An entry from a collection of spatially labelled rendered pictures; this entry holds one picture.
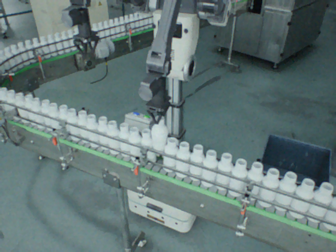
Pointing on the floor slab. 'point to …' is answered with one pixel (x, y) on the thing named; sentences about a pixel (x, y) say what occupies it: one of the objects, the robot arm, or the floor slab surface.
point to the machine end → (275, 29)
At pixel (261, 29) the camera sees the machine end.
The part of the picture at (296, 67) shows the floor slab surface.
